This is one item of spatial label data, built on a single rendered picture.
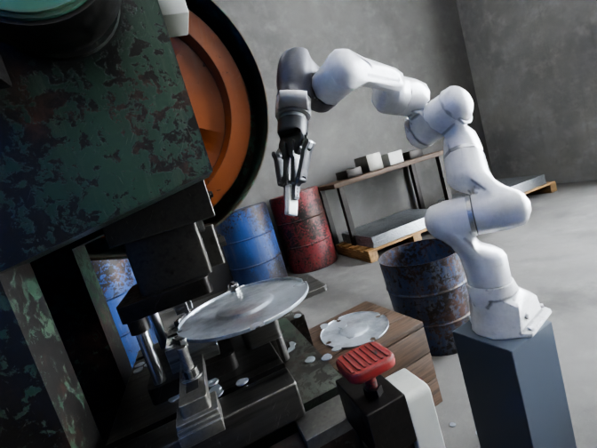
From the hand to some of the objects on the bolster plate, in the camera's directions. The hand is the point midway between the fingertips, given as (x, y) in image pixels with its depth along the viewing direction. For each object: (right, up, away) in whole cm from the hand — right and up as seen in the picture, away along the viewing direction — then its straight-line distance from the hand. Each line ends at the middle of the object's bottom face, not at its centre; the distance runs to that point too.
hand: (291, 200), depth 79 cm
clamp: (-14, -35, -25) cm, 45 cm away
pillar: (-28, -33, -3) cm, 44 cm away
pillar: (-23, -34, -18) cm, 45 cm away
